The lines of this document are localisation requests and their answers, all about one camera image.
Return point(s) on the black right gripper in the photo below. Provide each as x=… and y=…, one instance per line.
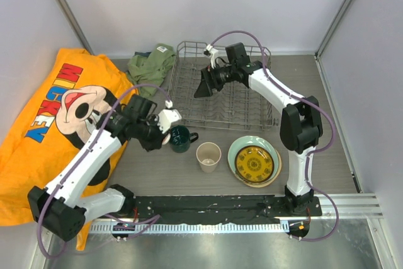
x=207, y=83

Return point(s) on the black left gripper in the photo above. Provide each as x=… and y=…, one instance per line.
x=156, y=143

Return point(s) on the white red patterned bowl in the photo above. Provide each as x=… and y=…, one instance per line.
x=166, y=139

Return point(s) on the dark green mug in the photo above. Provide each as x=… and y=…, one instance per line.
x=181, y=138

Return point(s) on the beige paper cup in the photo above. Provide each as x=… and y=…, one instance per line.
x=208, y=155

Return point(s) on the light green flower plate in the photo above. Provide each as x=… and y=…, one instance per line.
x=249, y=140

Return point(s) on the yellow patterned small plate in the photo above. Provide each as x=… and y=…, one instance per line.
x=254, y=164

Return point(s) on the cream bird painted plate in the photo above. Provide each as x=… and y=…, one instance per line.
x=269, y=181

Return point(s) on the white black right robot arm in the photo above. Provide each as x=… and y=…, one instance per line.
x=300, y=125

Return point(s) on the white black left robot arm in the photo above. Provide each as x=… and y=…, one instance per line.
x=59, y=206

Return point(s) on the green crumpled cloth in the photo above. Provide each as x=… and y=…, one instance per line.
x=151, y=67

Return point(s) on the orange Mickey t-shirt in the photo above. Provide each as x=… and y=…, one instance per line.
x=55, y=123

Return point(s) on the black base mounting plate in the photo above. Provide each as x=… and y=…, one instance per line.
x=218, y=209

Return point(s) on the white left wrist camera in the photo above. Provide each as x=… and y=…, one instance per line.
x=167, y=117

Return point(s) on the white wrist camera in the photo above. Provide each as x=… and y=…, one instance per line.
x=212, y=53
x=167, y=117

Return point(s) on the grey wire dish rack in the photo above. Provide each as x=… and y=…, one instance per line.
x=235, y=107

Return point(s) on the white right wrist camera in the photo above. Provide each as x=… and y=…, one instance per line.
x=212, y=53

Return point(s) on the white slotted cable duct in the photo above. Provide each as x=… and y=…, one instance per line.
x=109, y=227

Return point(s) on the grey aluminium frame post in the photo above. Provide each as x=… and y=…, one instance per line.
x=74, y=24

